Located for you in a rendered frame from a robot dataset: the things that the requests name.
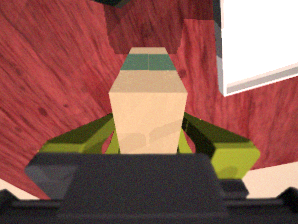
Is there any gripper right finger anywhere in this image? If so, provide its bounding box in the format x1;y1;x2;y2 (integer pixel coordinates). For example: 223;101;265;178
176;111;260;179

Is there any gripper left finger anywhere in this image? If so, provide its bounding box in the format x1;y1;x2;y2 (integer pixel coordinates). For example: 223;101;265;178
36;112;121;154

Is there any white shallow rectangular tray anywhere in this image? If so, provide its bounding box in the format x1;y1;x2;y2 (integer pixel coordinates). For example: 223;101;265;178
212;0;298;97

